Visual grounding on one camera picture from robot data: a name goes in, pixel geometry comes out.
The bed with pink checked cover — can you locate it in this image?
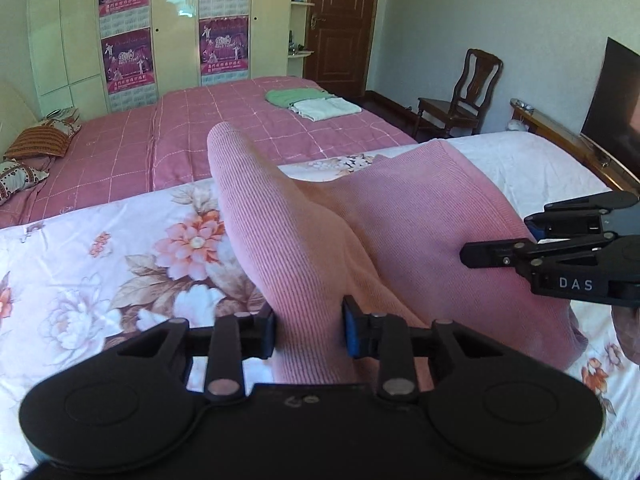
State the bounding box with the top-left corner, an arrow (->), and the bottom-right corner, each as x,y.
0,76 -> 419,229

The cream corner shelf unit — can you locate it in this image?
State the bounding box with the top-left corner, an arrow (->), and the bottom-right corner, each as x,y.
287,0 -> 316,79

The white folded cloth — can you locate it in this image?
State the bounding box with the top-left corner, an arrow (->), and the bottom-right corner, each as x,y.
288,97 -> 362,122

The green folded cloth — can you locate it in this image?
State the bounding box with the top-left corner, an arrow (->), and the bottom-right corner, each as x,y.
264,87 -> 336,110

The dark wooden chair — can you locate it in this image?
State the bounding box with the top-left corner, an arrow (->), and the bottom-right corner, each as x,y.
414,48 -> 504,141

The wooden tv cabinet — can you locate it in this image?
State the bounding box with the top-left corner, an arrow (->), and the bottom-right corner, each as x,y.
509,98 -> 640,197

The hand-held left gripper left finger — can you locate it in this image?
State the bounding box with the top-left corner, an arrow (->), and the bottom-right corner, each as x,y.
116,305 -> 277,405

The cream curved headboard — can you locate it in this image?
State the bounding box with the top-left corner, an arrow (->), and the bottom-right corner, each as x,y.
0,80 -> 42,154

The brown striped pillow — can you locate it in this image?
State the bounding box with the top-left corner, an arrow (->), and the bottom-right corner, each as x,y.
4,127 -> 71,160

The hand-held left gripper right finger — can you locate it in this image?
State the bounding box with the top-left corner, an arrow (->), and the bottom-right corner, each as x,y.
341,295 -> 507,404

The pink knit sweater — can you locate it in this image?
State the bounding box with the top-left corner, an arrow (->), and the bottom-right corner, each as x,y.
206,121 -> 590,392

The green patterned pillow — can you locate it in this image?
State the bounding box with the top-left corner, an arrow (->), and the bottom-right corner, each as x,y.
0,157 -> 51,206

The cream glossy wardrobe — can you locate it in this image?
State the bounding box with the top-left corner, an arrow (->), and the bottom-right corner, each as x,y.
25,0 -> 312,117

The brown wooden door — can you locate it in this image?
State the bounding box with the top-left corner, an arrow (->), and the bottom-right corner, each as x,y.
302,0 -> 384,99

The white floral bedsheet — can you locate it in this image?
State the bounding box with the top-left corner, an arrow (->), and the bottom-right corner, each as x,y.
0,132 -> 640,480

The black flat television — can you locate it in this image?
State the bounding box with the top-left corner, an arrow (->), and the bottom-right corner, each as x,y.
580,37 -> 640,175

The small floral cushion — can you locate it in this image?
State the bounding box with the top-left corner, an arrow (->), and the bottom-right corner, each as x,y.
44,107 -> 82,136

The person's right hand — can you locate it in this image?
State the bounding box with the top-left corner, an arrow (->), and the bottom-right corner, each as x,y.
611,305 -> 640,367

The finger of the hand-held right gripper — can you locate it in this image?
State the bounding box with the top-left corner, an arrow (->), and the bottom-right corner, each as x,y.
460,232 -> 621,274
524,191 -> 640,241

